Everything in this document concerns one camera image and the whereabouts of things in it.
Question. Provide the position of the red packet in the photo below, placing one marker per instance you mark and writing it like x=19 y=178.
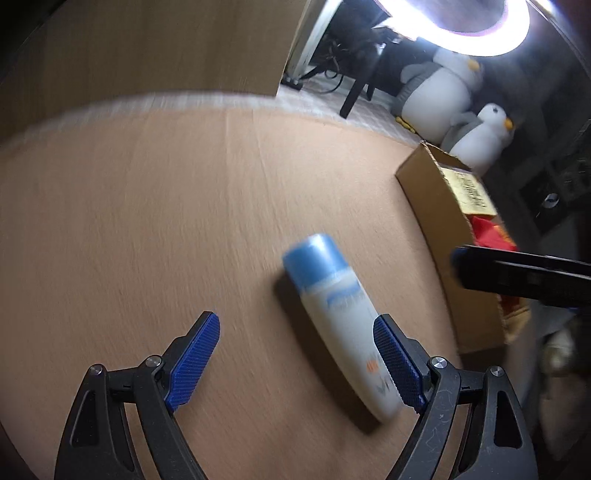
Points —
x=489 y=233

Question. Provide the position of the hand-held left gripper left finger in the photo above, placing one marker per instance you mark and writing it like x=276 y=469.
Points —
x=194 y=364

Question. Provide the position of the cardboard box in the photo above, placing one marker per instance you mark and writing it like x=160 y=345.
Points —
x=434 y=221

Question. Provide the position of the small penguin plush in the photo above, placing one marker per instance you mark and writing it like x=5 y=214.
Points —
x=480 y=138

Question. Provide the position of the yellow packet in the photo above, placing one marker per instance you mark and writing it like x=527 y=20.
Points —
x=468 y=191

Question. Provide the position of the white door frame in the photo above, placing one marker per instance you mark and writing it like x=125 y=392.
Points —
x=314 y=37

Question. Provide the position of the large penguin plush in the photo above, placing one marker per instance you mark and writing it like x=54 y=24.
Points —
x=438 y=97

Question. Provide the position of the large wooden panel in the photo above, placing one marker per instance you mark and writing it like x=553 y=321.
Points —
x=161 y=46

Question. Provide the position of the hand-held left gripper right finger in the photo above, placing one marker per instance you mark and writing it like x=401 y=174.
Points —
x=397 y=369

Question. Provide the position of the black tripod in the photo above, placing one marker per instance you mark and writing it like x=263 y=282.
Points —
x=353 y=94

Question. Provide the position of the white bottle with blue cap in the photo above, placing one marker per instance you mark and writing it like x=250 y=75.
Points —
x=332 y=314

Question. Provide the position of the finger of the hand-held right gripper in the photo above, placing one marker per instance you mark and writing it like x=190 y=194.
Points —
x=475 y=270

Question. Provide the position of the person's right hand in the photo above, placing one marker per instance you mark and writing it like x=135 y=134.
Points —
x=561 y=350

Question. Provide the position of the checkered floor mat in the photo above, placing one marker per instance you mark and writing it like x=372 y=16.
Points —
x=314 y=104

